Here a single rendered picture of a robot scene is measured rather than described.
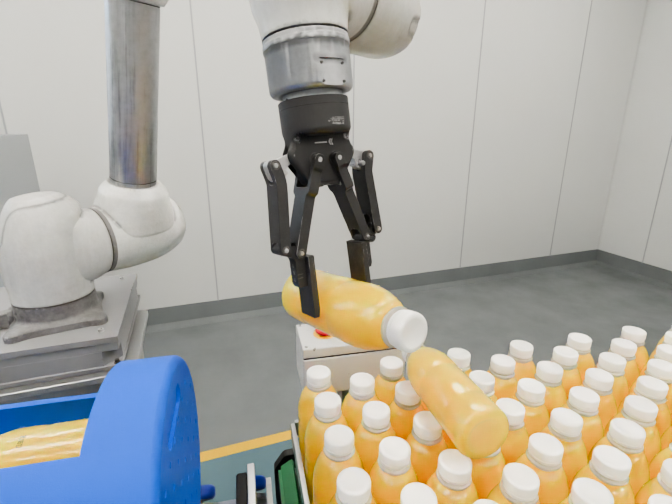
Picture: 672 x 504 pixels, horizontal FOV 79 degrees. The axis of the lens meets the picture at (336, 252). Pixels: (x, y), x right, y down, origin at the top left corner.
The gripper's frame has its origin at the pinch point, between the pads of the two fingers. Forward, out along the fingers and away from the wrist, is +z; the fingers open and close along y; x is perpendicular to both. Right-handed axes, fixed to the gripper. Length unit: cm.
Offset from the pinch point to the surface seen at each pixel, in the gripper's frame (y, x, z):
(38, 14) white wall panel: -6, 271, -121
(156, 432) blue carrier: -21.6, -0.3, 8.7
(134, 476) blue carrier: -24.2, -2.1, 10.6
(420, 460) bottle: 7.5, -3.7, 26.2
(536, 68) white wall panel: 356, 171, -77
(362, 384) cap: 8.0, 8.2, 20.1
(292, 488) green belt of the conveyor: -2.1, 17.7, 39.0
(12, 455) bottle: -34.2, 16.0, 13.5
